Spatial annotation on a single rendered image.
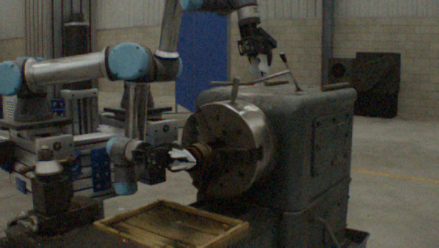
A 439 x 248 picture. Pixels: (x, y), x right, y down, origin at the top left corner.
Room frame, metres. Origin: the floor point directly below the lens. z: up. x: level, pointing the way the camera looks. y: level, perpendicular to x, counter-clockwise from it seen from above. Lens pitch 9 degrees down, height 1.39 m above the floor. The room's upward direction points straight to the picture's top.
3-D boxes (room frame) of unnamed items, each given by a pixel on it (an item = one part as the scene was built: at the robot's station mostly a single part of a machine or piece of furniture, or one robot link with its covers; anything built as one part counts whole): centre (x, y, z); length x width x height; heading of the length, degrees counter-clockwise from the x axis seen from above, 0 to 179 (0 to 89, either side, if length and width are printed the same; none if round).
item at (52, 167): (0.97, 0.42, 1.13); 0.08 x 0.08 x 0.03
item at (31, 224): (0.99, 0.41, 0.99); 0.20 x 0.10 x 0.05; 143
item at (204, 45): (8.31, 0.51, 1.18); 4.12 x 0.80 x 2.35; 17
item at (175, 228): (1.19, 0.16, 0.89); 0.36 x 0.30 x 0.04; 53
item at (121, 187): (1.42, 0.33, 0.98); 0.11 x 0.08 x 0.11; 179
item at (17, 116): (1.54, 0.72, 1.21); 0.15 x 0.15 x 0.10
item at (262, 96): (1.75, -0.24, 1.06); 0.59 x 0.48 x 0.39; 143
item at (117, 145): (1.40, 0.33, 1.08); 0.11 x 0.08 x 0.09; 52
